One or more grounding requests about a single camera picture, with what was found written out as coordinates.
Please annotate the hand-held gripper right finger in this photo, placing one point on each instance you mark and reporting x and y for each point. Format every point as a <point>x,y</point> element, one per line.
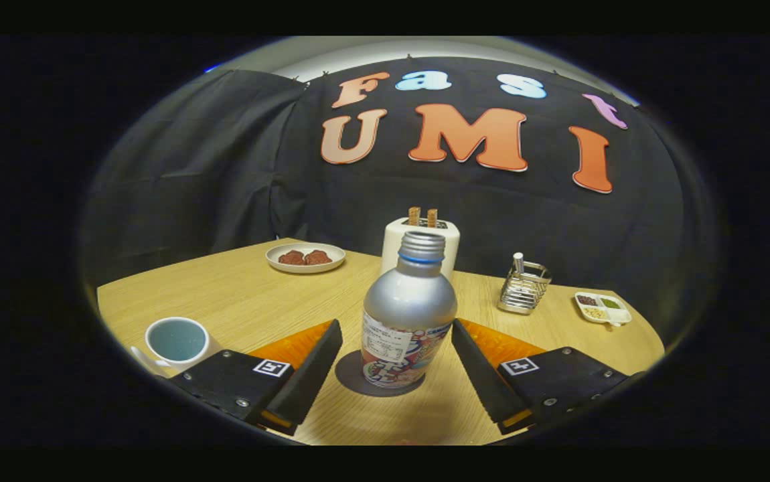
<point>482,378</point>

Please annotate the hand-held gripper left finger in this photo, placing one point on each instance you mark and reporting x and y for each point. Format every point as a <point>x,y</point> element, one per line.
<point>308,378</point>

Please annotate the dark brown round coaster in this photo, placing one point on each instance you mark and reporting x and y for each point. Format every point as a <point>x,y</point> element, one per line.
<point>348,378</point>

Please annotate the silver juice bottle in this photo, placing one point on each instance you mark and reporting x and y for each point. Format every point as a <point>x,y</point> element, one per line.
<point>408,301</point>

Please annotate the white cup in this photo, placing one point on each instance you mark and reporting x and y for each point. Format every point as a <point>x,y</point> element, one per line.
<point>177,338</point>

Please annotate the wooden table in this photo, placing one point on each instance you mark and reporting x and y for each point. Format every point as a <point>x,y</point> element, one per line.
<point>278,301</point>

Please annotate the white round plate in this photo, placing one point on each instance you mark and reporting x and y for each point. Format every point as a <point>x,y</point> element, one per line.
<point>304,268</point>

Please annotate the white divided condiment dish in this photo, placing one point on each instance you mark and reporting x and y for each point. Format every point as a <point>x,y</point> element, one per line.
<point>619,314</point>

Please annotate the white toaster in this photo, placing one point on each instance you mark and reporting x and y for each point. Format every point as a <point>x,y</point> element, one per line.
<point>392,244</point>

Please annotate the brown toast slice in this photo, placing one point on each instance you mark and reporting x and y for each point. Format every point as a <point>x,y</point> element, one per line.
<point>432,217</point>
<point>414,215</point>

